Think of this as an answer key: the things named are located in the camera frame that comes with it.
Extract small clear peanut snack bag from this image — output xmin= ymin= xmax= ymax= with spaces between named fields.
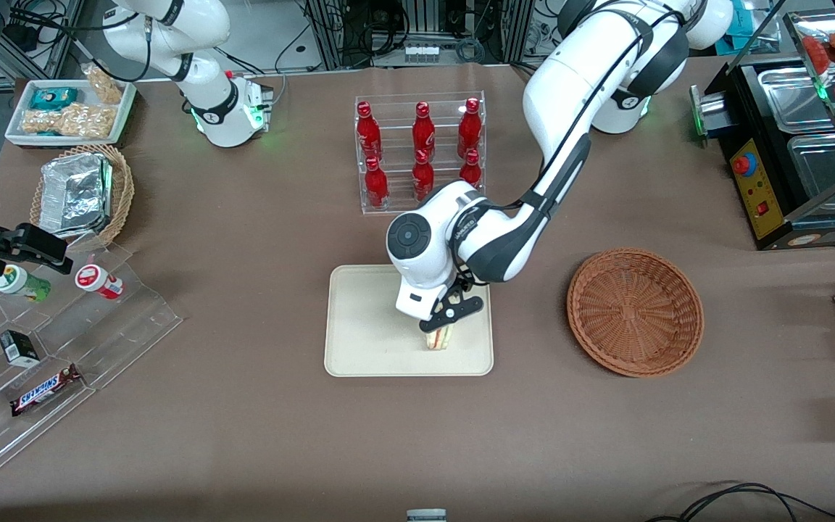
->
xmin=83 ymin=64 xmax=125 ymax=104

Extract black food warmer display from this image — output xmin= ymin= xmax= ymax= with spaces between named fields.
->
xmin=689 ymin=11 xmax=835 ymax=251

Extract white snack tray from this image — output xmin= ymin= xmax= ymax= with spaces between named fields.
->
xmin=6 ymin=78 xmax=137 ymax=149

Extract green snack packet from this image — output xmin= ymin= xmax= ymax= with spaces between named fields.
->
xmin=30 ymin=87 xmax=79 ymax=111

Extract green capped small bottle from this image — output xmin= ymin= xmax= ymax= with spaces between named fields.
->
xmin=0 ymin=265 xmax=52 ymax=303

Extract small black box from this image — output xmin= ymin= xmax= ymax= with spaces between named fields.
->
xmin=0 ymin=330 xmax=41 ymax=368

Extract steel food pan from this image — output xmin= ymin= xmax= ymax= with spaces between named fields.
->
xmin=758 ymin=67 xmax=835 ymax=135
xmin=787 ymin=134 xmax=835 ymax=207

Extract aluminium foil container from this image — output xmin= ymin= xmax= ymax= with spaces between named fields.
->
xmin=39 ymin=152 xmax=112 ymax=239

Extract cream rectangular serving tray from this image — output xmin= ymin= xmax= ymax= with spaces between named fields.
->
xmin=324 ymin=263 xmax=494 ymax=378

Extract oval light wicker basket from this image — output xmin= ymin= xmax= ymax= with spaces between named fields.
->
xmin=30 ymin=144 xmax=134 ymax=249

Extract clear acrylic bottle rack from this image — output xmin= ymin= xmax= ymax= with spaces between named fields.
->
xmin=354 ymin=91 xmax=486 ymax=215

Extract triangle sandwich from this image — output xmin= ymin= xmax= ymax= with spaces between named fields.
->
xmin=420 ymin=324 xmax=458 ymax=352

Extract aluminium frame rack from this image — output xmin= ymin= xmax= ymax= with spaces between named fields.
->
xmin=302 ymin=0 xmax=534 ymax=70

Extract black floor cable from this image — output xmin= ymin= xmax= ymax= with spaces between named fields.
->
xmin=646 ymin=482 xmax=835 ymax=522

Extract large clear peanut snack bag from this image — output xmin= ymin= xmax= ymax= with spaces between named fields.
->
xmin=20 ymin=103 xmax=115 ymax=140

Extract red soda bottle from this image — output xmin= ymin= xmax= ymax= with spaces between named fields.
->
xmin=412 ymin=101 xmax=436 ymax=157
xmin=357 ymin=101 xmax=382 ymax=162
xmin=412 ymin=149 xmax=435 ymax=204
xmin=459 ymin=149 xmax=483 ymax=191
xmin=457 ymin=98 xmax=481 ymax=157
xmin=365 ymin=157 xmax=389 ymax=210

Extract red food in warmer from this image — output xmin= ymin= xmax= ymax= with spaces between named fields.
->
xmin=802 ymin=29 xmax=835 ymax=73

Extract clear acrylic stepped shelf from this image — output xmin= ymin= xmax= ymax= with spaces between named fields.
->
xmin=0 ymin=243 xmax=184 ymax=490

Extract round brown wicker basket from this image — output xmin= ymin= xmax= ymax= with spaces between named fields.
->
xmin=567 ymin=248 xmax=705 ymax=378

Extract Snickers chocolate bar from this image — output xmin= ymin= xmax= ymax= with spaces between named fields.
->
xmin=10 ymin=364 xmax=83 ymax=418

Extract teal box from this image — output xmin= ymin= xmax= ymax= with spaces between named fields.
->
xmin=715 ymin=0 xmax=781 ymax=53

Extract red and white small bottle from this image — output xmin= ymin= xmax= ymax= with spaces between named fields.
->
xmin=75 ymin=264 xmax=125 ymax=300

